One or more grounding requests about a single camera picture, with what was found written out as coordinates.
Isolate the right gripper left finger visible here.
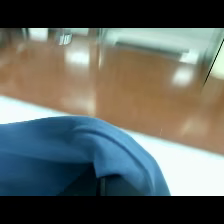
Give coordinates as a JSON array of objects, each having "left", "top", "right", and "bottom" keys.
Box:
[{"left": 57, "top": 165, "right": 100, "bottom": 197}]

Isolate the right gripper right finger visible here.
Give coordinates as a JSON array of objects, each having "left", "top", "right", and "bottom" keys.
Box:
[{"left": 99, "top": 174, "right": 145, "bottom": 197}]

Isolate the blue garment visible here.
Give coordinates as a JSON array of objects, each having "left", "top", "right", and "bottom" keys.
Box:
[{"left": 0, "top": 115, "right": 171, "bottom": 197}]

